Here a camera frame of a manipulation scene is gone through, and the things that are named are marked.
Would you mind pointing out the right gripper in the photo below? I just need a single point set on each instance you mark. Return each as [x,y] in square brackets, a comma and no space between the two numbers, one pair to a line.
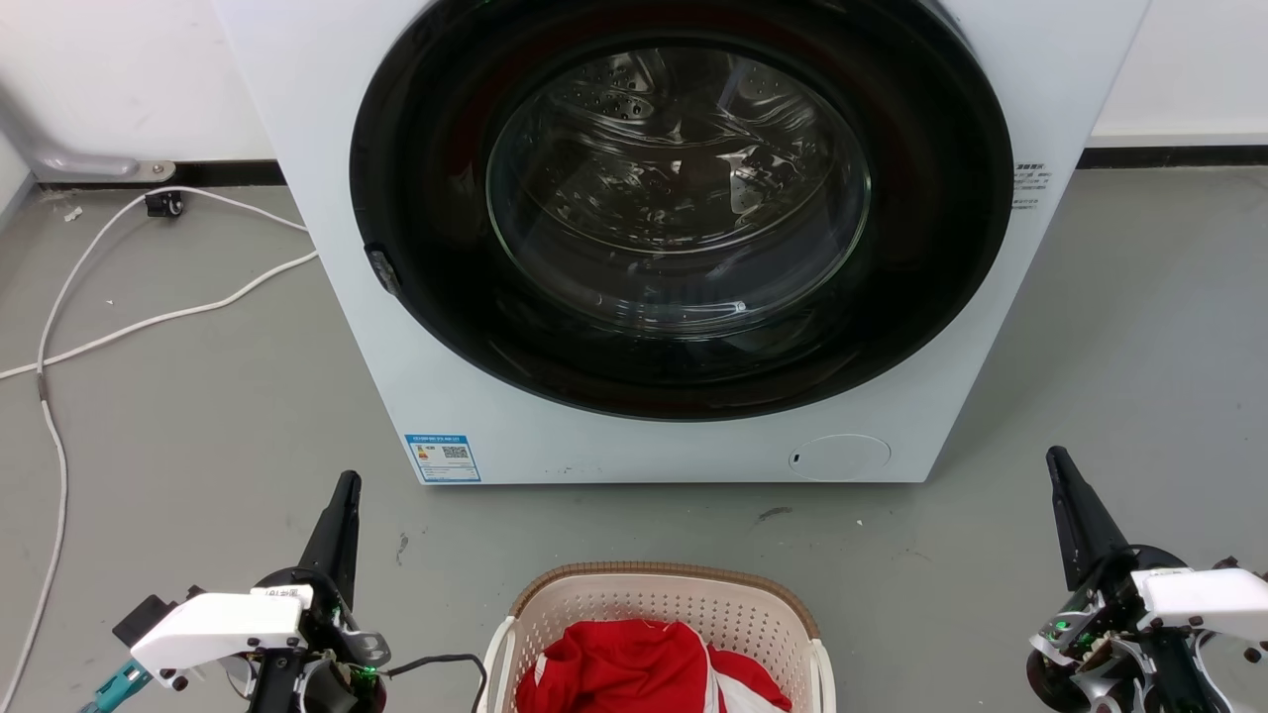
[1100,634]

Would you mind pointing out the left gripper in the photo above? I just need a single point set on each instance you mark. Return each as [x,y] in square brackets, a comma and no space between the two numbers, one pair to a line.
[332,654]

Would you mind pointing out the beige plastic laundry basket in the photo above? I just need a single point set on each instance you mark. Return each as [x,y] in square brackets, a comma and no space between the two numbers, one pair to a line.
[654,599]

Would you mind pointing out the blue energy label sticker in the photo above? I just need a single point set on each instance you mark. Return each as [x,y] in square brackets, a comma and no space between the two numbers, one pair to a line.
[443,458]

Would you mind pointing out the round white filter cover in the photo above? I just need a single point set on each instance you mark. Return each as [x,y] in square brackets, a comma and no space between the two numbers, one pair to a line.
[840,458]

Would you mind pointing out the white front-load washing machine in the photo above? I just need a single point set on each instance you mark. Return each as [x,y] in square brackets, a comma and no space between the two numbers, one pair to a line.
[327,297]

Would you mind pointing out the grey door latch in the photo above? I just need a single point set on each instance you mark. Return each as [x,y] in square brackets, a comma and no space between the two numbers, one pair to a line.
[383,269]

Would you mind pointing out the red garment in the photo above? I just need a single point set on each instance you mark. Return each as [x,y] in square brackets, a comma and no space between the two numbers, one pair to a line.
[624,668]

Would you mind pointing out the round black washing machine door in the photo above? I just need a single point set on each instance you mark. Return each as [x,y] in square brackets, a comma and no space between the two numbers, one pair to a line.
[921,248]

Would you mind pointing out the white garment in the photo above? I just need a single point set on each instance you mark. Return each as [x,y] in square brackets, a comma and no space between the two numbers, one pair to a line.
[738,698]

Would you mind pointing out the small black plug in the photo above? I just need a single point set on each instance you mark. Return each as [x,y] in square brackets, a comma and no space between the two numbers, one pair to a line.
[163,204]

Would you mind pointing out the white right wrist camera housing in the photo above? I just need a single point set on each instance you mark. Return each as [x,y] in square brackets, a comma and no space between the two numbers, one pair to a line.
[1209,599]

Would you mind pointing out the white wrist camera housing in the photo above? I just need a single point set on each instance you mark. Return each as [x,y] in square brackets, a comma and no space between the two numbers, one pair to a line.
[1209,599]
[213,629]

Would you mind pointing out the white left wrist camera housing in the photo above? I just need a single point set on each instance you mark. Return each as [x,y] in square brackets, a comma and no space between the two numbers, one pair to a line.
[213,629]

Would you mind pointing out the grey wall pipe with bracket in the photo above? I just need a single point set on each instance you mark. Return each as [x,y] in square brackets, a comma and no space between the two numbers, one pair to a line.
[69,160]

